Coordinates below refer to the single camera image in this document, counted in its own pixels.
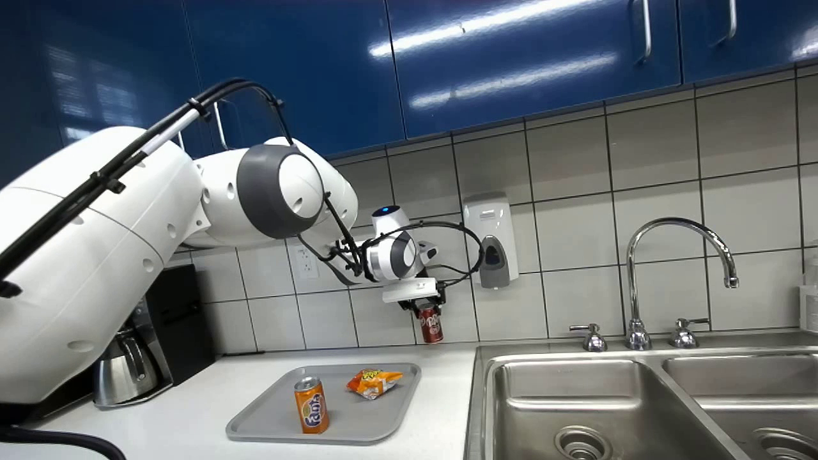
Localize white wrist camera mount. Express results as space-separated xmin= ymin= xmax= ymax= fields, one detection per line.
xmin=377 ymin=276 xmax=444 ymax=307

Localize glossy blue upper cabinets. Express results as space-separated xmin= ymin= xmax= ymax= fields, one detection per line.
xmin=0 ymin=0 xmax=818 ymax=187

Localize dark red soda can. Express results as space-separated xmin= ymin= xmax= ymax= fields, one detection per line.
xmin=417 ymin=304 xmax=444 ymax=348

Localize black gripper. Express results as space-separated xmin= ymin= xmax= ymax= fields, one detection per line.
xmin=412 ymin=291 xmax=450 ymax=332

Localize orange Cheetos snack bag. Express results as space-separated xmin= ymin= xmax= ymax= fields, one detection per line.
xmin=345 ymin=364 xmax=405 ymax=400

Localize chrome gooseneck faucet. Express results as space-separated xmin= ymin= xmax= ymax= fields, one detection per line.
xmin=567 ymin=215 xmax=741 ymax=351

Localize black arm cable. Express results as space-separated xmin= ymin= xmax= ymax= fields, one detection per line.
xmin=0 ymin=77 xmax=288 ymax=284

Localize thick black base cable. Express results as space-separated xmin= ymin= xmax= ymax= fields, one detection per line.
xmin=0 ymin=423 xmax=127 ymax=460

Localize round sink drain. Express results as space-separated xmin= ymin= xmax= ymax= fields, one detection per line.
xmin=552 ymin=422 xmax=612 ymax=460
xmin=749 ymin=423 xmax=818 ymax=460

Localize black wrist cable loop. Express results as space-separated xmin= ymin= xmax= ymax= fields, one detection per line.
xmin=294 ymin=189 xmax=484 ymax=288

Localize stainless steel double sink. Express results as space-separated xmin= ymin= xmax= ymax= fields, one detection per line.
xmin=461 ymin=340 xmax=818 ymax=460

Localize wall soap dispenser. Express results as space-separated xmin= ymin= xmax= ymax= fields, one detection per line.
xmin=461 ymin=194 xmax=520 ymax=291

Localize orange Fanta soda can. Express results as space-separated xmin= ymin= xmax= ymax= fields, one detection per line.
xmin=291 ymin=373 xmax=331 ymax=437

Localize grey plastic tray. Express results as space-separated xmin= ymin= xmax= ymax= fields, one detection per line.
xmin=222 ymin=360 xmax=424 ymax=446

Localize stainless steel coffee carafe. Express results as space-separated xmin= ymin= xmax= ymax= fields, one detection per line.
xmin=95 ymin=326 xmax=166 ymax=408

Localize black coffee maker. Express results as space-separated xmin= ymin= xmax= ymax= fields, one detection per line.
xmin=88 ymin=262 xmax=216 ymax=414

